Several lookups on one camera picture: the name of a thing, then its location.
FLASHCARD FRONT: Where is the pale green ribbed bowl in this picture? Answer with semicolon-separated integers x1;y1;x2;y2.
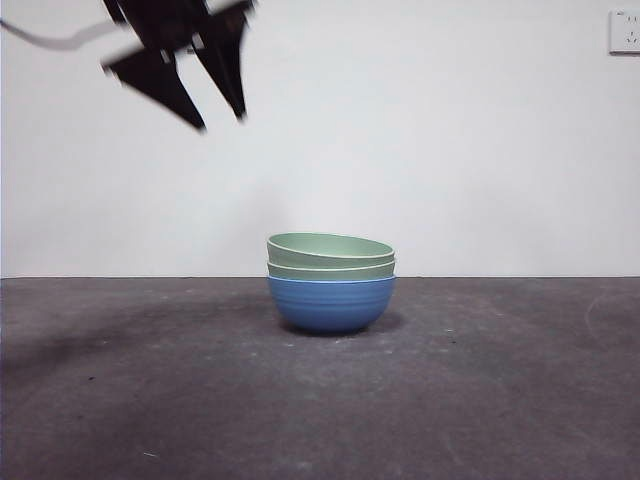
266;259;398;284
265;231;397;270

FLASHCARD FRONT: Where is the white wall socket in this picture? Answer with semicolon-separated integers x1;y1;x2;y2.
608;9;640;56

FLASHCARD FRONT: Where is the blue ribbed bowl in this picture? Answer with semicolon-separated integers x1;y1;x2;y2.
266;274;399;336

